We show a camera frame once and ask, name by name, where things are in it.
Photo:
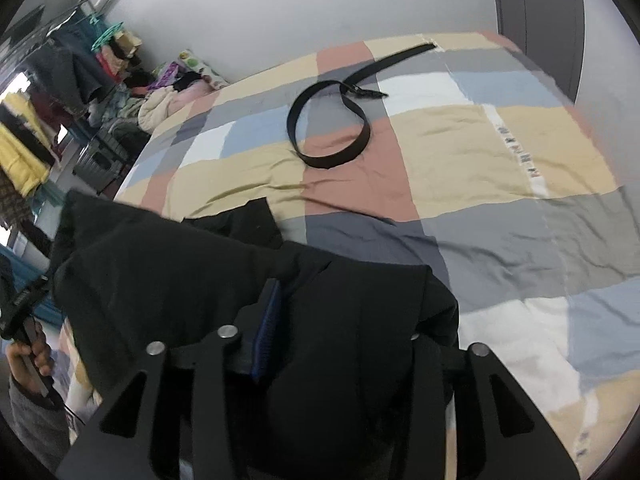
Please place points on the dotted white pillow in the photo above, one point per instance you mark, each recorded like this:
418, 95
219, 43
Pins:
192, 63

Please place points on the person's left hand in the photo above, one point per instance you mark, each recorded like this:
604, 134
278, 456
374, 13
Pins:
31, 365

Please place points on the grey hard-shell suitcase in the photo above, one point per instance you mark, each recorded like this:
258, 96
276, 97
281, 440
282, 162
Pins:
106, 159

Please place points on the teal sock drying hanger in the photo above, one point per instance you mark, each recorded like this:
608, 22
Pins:
98, 31

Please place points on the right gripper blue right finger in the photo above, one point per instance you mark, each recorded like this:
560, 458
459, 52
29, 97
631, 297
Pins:
427, 362

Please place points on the grey bedroom door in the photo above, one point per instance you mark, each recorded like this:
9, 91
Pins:
551, 33

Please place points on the dark grey hanging jacket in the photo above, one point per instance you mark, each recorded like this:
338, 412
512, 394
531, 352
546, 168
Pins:
71, 80

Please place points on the colourful patchwork bed sheet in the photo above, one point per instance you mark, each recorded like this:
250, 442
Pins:
478, 167

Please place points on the yellow fluffy hanging coat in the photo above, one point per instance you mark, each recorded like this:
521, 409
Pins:
26, 150

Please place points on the black leather belt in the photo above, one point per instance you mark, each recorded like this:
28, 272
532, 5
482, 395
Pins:
338, 100

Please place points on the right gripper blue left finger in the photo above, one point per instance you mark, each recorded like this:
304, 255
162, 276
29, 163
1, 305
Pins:
258, 323

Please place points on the black puffer jacket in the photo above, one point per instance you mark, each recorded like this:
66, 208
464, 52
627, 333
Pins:
339, 360

